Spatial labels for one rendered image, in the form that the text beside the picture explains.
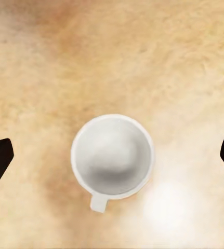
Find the coffee cup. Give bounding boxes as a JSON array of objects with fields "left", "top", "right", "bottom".
[{"left": 71, "top": 114, "right": 156, "bottom": 213}]

